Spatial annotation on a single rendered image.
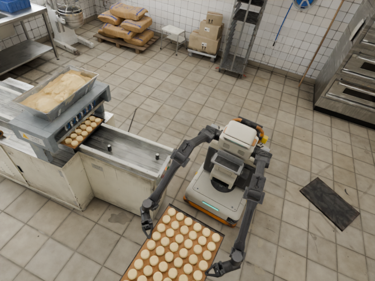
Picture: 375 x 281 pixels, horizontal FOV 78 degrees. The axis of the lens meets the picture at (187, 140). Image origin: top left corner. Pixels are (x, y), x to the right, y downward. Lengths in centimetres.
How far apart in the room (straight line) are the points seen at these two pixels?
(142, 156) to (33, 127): 80
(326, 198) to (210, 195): 157
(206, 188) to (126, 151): 97
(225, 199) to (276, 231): 70
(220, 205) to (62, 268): 156
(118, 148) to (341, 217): 265
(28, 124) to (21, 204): 128
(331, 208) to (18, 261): 333
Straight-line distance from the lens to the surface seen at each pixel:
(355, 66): 435
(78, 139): 209
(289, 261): 281
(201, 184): 254
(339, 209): 343
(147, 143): 203
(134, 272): 145
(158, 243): 149
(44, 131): 185
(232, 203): 250
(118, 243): 255
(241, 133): 167
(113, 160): 192
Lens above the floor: 239
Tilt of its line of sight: 47 degrees down
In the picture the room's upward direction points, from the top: 9 degrees clockwise
